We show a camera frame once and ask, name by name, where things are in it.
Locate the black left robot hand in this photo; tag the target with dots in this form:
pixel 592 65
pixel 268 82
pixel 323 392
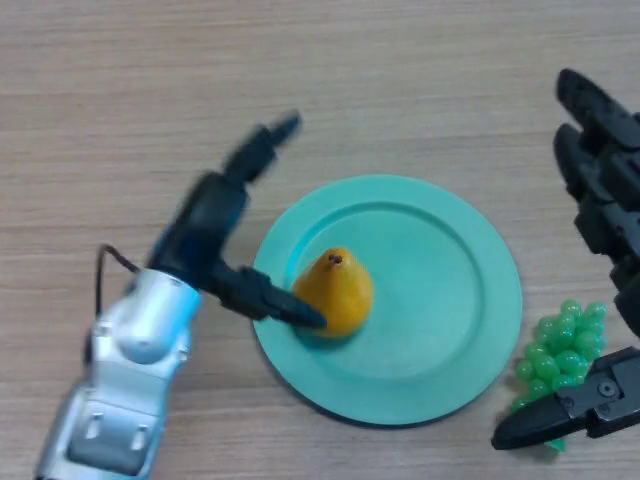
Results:
pixel 205 225

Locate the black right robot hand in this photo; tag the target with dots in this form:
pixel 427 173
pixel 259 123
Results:
pixel 610 200

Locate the yellow pear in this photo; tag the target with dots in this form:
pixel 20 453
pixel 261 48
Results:
pixel 340 295

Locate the green round plate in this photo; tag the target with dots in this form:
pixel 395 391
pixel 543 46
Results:
pixel 430 310

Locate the green grapes bunch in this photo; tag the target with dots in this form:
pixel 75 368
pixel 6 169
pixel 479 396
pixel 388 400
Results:
pixel 560 350

